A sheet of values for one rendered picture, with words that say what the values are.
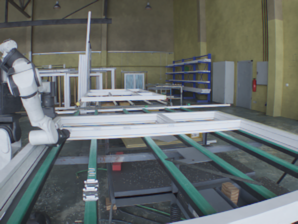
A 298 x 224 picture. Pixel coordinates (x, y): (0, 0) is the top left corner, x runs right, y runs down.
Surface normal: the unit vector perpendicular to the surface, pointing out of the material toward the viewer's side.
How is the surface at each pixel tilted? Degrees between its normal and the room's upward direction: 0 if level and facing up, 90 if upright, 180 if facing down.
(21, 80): 62
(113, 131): 90
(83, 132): 90
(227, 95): 90
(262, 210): 0
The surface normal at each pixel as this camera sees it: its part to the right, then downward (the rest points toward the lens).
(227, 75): 0.22, 0.15
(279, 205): 0.00, -0.99
